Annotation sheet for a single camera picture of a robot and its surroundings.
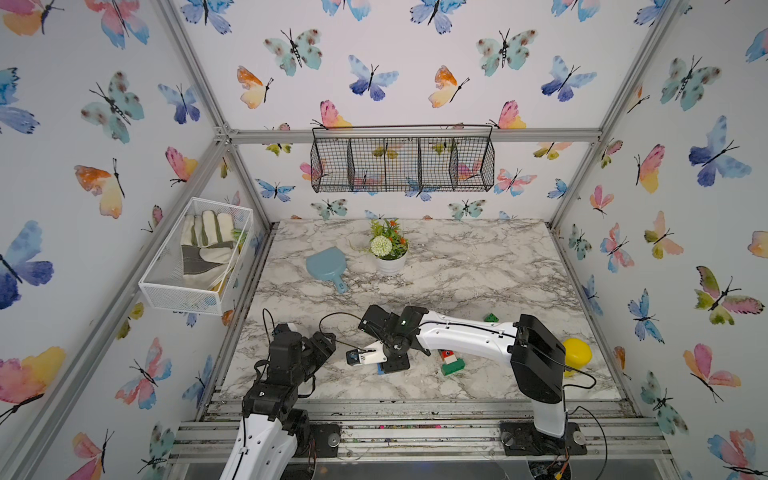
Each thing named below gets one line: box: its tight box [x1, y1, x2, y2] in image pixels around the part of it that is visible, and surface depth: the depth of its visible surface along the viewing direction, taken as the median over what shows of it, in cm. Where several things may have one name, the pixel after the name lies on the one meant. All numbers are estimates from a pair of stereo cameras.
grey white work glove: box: [181, 210, 238, 287], surface depth 76 cm
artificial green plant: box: [370, 218, 409, 260], surface depth 98 cm
